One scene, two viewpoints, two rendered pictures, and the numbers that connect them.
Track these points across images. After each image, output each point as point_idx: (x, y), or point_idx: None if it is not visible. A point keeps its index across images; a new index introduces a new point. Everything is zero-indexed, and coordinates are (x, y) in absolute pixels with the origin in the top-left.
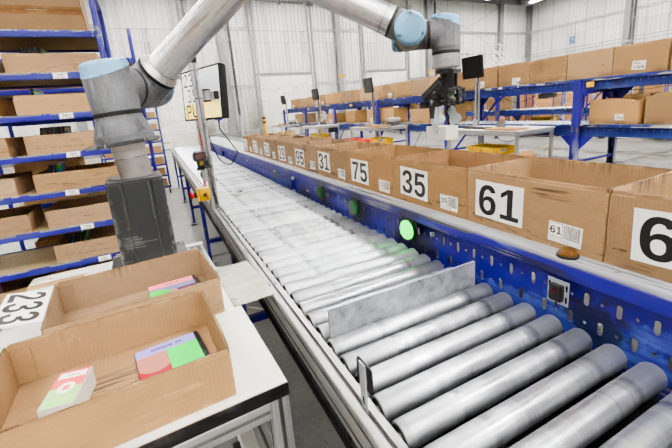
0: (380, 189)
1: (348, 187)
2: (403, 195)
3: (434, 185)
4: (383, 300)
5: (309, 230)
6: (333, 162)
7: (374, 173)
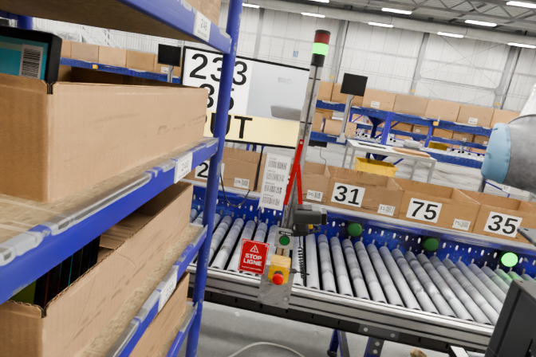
0: (454, 226)
1: (419, 225)
2: (486, 232)
3: (526, 226)
4: None
5: (443, 279)
6: (371, 198)
7: (449, 213)
